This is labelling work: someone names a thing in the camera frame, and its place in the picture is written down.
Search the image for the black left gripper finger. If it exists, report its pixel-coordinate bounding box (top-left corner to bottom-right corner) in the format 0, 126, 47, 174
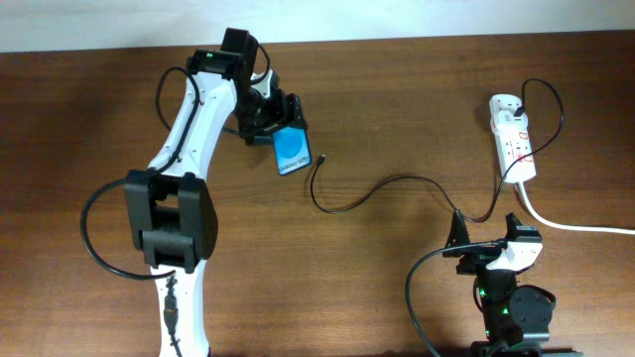
283, 93, 307, 130
243, 127, 277, 146

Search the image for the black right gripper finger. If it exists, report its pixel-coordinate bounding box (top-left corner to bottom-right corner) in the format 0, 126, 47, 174
444, 210, 470, 257
505, 212, 522, 242

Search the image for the blue Galaxy smartphone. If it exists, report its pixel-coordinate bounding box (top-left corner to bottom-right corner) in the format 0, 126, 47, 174
273, 127, 313, 176

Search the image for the black USB charger cable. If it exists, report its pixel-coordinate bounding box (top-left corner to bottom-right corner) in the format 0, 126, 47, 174
310, 77, 565, 224

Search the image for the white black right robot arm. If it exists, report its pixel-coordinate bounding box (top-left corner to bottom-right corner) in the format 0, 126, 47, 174
443, 210, 556, 356

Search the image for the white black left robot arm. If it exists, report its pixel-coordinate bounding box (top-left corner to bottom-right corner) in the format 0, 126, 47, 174
124, 47, 313, 356

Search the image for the black charger plug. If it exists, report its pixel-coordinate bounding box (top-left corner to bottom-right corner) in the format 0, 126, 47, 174
514, 105, 525, 118

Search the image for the white power strip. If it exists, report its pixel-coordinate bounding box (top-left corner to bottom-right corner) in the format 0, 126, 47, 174
489, 94, 536, 184

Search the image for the white power strip cord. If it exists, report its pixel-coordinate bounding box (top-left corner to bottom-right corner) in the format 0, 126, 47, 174
515, 180, 635, 236

